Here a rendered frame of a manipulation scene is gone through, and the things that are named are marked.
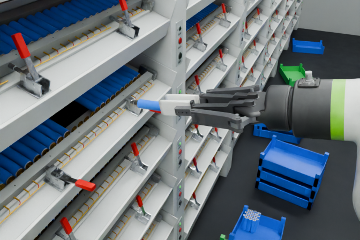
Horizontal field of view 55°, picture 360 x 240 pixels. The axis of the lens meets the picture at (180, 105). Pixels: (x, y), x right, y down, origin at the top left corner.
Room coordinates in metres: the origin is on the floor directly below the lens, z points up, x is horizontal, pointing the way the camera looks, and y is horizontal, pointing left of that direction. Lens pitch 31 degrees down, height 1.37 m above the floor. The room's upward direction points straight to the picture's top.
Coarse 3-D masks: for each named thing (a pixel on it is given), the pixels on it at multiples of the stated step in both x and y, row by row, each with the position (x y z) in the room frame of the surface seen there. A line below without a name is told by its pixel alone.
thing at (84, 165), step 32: (128, 64) 0.89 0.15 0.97; (160, 64) 0.85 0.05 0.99; (160, 96) 0.78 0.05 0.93; (128, 128) 0.64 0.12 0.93; (64, 160) 0.51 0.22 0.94; (96, 160) 0.53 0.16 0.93; (32, 192) 0.43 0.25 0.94; (64, 192) 0.44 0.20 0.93; (0, 224) 0.36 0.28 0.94; (32, 224) 0.37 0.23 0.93
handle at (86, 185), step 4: (60, 176) 0.45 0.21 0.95; (64, 176) 0.45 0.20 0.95; (68, 176) 0.45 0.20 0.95; (64, 180) 0.45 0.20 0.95; (68, 180) 0.44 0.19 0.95; (72, 180) 0.44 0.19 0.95; (76, 180) 0.44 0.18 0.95; (80, 180) 0.44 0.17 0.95; (76, 184) 0.43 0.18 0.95; (80, 184) 0.43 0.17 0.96; (84, 184) 0.43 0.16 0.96; (88, 184) 0.43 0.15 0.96; (92, 184) 0.43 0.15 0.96; (84, 188) 0.43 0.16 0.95; (88, 188) 0.42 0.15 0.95; (92, 188) 0.42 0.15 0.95
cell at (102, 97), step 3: (90, 90) 0.71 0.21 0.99; (93, 90) 0.71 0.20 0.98; (90, 93) 0.70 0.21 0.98; (93, 93) 0.70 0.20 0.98; (96, 93) 0.70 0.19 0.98; (99, 93) 0.70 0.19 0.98; (96, 96) 0.70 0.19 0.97; (99, 96) 0.70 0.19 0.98; (102, 96) 0.70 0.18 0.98; (105, 96) 0.70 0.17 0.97; (102, 99) 0.69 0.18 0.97; (105, 99) 0.69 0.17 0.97; (105, 102) 0.69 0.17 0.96
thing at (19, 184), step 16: (144, 80) 0.80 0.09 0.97; (128, 96) 0.72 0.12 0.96; (96, 112) 0.63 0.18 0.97; (112, 112) 0.67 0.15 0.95; (80, 128) 0.58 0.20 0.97; (64, 144) 0.52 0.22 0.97; (48, 160) 0.48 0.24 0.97; (32, 176) 0.44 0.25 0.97; (0, 192) 0.40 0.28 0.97; (16, 192) 0.41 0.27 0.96; (0, 208) 0.38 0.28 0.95; (16, 208) 0.39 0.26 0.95
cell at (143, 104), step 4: (140, 100) 0.58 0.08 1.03; (144, 100) 0.58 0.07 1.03; (148, 100) 0.58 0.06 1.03; (140, 104) 0.58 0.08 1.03; (144, 104) 0.57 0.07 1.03; (148, 104) 0.57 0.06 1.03; (152, 104) 0.57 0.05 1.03; (156, 104) 0.56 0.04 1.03; (144, 108) 0.57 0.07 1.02; (148, 108) 0.57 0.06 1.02; (152, 108) 0.57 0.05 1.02; (156, 108) 0.56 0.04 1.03
